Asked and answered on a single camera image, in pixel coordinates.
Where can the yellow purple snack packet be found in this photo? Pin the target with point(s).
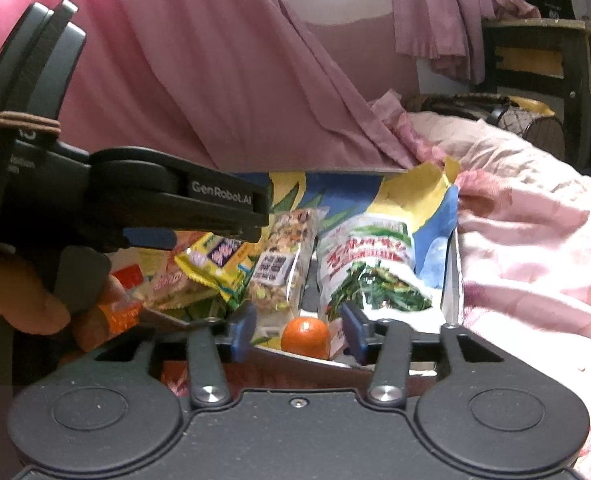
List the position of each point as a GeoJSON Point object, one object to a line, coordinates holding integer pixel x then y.
{"type": "Point", "coordinates": [215, 260]}

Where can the wooden desk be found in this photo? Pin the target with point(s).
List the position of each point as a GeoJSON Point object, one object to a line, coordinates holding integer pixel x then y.
{"type": "Point", "coordinates": [540, 60]}

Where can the orange red snack packet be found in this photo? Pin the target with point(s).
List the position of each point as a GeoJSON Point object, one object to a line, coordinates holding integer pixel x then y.
{"type": "Point", "coordinates": [123, 310]}

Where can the brown elastic band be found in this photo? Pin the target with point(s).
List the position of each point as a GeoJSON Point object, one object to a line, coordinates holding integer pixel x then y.
{"type": "Point", "coordinates": [25, 122]}

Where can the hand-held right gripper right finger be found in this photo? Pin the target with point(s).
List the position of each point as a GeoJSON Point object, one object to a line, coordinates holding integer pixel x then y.
{"type": "Point", "coordinates": [353, 332]}

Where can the person's left hand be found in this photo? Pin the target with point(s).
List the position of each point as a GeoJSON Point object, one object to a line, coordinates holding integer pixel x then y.
{"type": "Point", "coordinates": [25, 295]}

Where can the pink curtain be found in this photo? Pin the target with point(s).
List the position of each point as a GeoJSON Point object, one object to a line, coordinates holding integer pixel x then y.
{"type": "Point", "coordinates": [200, 60]}

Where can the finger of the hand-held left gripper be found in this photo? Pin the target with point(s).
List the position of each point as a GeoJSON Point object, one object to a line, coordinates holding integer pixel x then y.
{"type": "Point", "coordinates": [150, 239]}

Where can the nut mix packet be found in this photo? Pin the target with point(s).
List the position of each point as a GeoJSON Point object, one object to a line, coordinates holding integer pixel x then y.
{"type": "Point", "coordinates": [280, 270]}

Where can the cartoon print metal tray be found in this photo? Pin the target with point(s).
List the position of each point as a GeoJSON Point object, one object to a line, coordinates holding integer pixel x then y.
{"type": "Point", "coordinates": [425, 260]}

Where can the yellow plastic item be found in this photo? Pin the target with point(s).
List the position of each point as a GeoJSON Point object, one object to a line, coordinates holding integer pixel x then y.
{"type": "Point", "coordinates": [533, 105]}

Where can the purple curtain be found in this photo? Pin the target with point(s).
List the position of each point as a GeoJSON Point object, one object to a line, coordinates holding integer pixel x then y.
{"type": "Point", "coordinates": [440, 10]}

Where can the orange tangerine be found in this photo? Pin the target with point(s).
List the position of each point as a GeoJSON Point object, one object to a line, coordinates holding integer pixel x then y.
{"type": "Point", "coordinates": [305, 337]}

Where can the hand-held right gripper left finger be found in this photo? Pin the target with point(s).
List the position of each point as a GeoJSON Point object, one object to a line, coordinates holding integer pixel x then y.
{"type": "Point", "coordinates": [240, 330]}

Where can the black bag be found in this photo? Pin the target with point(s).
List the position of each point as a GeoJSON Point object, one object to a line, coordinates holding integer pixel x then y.
{"type": "Point", "coordinates": [450, 105]}

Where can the white green snack bag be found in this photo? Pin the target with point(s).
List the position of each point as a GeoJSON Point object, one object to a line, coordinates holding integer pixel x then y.
{"type": "Point", "coordinates": [370, 270]}

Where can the pink floral blanket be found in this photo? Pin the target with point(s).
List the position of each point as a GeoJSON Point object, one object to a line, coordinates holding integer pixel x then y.
{"type": "Point", "coordinates": [535, 260]}

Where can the pale pink snack packet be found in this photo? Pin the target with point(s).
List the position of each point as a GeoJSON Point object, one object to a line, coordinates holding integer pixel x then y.
{"type": "Point", "coordinates": [175, 285]}

